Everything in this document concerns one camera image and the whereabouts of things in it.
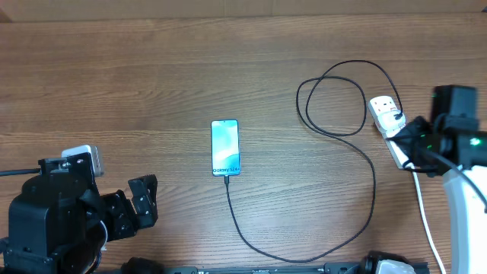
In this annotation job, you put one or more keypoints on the white charger plug adapter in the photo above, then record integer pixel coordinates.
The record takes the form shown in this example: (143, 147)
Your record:
(390, 121)

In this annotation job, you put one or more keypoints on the Samsung Galaxy smartphone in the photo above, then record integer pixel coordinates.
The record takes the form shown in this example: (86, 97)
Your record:
(225, 148)

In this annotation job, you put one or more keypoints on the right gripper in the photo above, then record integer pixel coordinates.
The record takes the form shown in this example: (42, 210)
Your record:
(402, 138)

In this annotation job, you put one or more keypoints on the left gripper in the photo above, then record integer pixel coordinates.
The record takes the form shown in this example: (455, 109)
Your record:
(117, 202)

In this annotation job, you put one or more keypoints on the white power strip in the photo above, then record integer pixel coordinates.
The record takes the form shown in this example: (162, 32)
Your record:
(384, 111)

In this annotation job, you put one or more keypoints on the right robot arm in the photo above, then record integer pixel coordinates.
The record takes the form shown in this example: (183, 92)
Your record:
(451, 145)

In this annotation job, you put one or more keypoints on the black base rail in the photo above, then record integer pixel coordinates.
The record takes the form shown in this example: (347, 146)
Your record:
(373, 262)

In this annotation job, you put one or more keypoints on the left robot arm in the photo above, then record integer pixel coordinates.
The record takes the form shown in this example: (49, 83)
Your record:
(59, 223)

